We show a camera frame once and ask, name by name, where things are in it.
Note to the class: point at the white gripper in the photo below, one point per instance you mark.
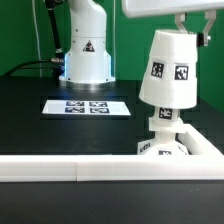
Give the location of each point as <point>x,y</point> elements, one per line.
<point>149,8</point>

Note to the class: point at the white lamp shade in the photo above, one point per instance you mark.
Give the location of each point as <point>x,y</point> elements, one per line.
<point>170,78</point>

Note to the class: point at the white lamp bulb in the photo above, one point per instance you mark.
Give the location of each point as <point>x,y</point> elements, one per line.
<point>166,113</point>

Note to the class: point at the white lamp base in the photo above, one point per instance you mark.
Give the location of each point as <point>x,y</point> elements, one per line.
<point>164,142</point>

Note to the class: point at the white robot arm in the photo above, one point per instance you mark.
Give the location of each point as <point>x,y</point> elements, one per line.
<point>87,64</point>

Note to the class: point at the white right boundary bar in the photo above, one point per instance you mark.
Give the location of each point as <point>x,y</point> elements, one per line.
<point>196,143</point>

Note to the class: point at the white boundary bar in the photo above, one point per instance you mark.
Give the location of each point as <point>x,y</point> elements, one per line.
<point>32,168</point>
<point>196,143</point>

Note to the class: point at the white fiducial marker sheet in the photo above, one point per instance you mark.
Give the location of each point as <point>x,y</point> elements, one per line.
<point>74,107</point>

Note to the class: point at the white front boundary bar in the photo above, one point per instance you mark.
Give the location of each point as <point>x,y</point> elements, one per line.
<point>32,168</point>

